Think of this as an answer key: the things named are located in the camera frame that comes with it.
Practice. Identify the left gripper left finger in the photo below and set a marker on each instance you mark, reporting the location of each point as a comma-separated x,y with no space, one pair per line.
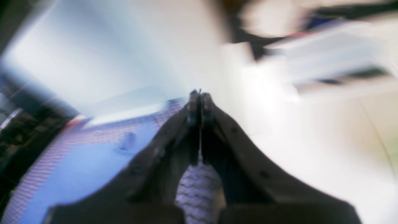
145,190

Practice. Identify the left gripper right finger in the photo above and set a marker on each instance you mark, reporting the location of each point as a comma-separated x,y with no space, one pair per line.
257,190

